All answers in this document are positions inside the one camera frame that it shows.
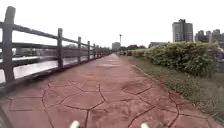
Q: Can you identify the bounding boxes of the small distant building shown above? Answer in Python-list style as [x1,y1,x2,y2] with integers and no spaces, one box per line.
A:
[111,41,122,52]

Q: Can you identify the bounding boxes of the red stone pattern path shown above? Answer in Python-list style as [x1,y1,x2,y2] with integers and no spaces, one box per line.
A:
[0,53,224,128]

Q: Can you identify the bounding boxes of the distant dark trees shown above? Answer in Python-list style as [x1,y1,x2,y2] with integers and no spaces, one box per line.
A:
[119,44,147,52]

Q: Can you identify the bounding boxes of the thin pole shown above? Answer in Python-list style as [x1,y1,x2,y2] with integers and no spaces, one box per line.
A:
[118,33,123,46]

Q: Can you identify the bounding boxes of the low grey roofed building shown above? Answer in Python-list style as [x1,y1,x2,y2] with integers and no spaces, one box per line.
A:
[148,41,168,49]

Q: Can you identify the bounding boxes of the robot's own part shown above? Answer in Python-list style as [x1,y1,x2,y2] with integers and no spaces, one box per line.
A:
[69,120,81,128]
[140,122,150,128]

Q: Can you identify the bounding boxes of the green hedge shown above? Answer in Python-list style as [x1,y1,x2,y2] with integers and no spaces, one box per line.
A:
[124,41,223,78]

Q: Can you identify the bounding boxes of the grass strip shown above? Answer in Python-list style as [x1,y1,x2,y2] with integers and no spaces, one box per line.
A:
[119,54,224,124]

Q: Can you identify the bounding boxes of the tall grey building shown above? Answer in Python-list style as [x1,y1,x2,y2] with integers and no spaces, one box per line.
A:
[171,18,194,43]

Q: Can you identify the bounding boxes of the pale water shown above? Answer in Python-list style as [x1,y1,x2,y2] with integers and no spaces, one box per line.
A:
[0,54,101,84]

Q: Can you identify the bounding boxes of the group of distant buildings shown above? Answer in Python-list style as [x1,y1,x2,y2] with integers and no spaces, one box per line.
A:
[194,28,224,44]

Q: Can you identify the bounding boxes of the dark wooden rail fence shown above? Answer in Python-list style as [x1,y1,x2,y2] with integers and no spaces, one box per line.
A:
[0,5,113,89]

